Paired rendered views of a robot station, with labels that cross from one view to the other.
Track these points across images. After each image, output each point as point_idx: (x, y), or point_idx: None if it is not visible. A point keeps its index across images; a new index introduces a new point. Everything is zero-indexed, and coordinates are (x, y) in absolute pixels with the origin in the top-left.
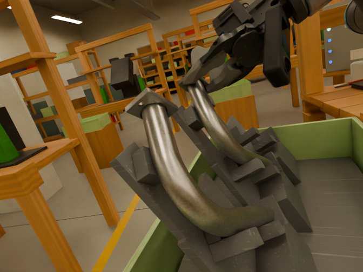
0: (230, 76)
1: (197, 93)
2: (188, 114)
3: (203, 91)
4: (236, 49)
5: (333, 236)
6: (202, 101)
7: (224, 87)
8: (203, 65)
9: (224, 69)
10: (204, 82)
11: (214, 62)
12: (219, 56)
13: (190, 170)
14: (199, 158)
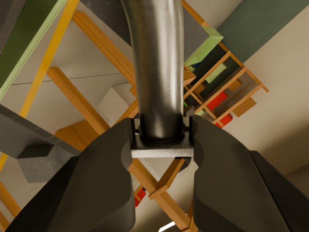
0: (98, 184)
1: (183, 84)
2: None
3: (169, 95)
4: None
5: None
6: (182, 49)
7: (85, 149)
8: (243, 149)
9: (134, 198)
10: (144, 144)
11: (228, 173)
12: (250, 200)
13: (43, 23)
14: (13, 62)
